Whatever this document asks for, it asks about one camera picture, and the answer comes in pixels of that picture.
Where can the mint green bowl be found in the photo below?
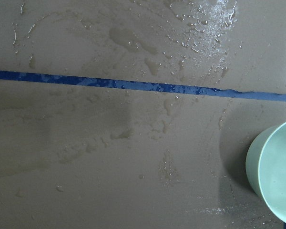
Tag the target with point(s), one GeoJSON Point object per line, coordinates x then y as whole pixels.
{"type": "Point", "coordinates": [265, 167]}

